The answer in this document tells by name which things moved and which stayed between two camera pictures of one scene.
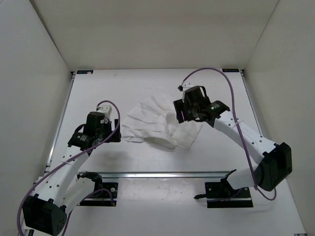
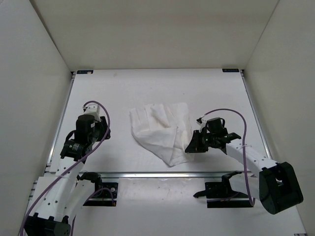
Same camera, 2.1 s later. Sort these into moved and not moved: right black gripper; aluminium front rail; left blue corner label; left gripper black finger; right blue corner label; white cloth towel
Moved: right black gripper; left gripper black finger; white cloth towel
Not moved: aluminium front rail; right blue corner label; left blue corner label
